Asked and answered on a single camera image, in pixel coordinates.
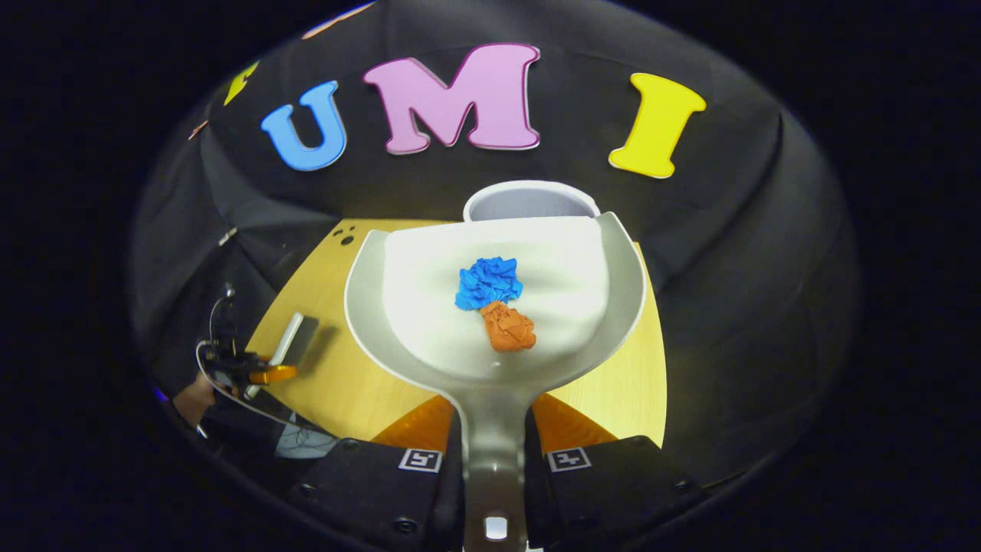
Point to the white ribbed garbage bin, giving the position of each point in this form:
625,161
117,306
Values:
529,203

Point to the small white broom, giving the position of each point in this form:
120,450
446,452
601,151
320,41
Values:
287,341

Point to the white dustpan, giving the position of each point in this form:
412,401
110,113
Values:
429,307

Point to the blue paper ball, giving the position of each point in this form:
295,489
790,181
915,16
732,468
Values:
487,282

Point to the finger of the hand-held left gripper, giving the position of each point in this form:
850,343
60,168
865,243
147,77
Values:
273,374

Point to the metal cloth clip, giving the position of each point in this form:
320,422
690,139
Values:
228,236

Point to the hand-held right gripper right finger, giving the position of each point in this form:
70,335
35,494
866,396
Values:
613,491

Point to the orange paper ball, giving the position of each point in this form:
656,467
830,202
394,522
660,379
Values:
510,330

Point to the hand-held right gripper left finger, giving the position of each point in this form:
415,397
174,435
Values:
368,491

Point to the black backdrop cloth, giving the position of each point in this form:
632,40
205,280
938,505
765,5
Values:
728,268

